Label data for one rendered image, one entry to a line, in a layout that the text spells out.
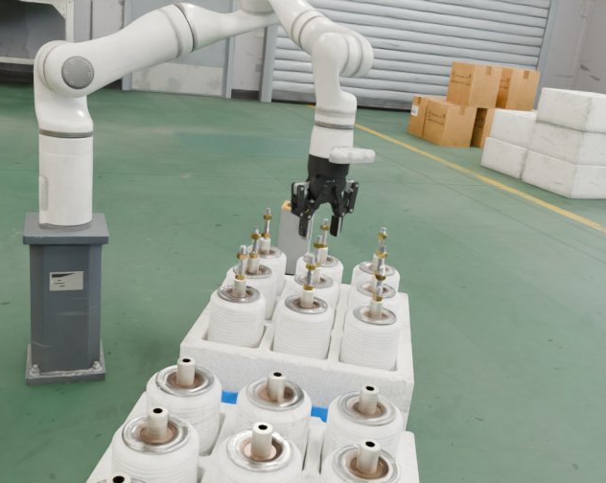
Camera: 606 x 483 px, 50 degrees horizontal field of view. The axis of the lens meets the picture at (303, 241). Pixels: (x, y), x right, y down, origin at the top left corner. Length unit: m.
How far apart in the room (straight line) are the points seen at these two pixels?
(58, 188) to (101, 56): 0.24
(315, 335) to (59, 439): 0.46
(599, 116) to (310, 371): 2.91
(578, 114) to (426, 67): 3.49
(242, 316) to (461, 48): 6.34
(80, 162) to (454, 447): 0.86
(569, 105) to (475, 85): 1.30
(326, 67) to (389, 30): 5.75
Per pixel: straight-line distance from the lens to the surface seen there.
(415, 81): 7.03
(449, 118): 4.93
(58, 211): 1.26
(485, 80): 5.05
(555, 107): 3.91
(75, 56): 1.19
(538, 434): 1.41
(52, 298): 1.29
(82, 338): 1.33
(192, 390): 0.85
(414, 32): 6.99
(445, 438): 1.31
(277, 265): 1.32
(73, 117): 1.24
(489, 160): 4.32
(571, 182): 3.78
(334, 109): 1.12
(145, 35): 1.24
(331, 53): 1.10
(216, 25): 1.31
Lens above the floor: 0.70
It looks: 18 degrees down
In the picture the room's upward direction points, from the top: 7 degrees clockwise
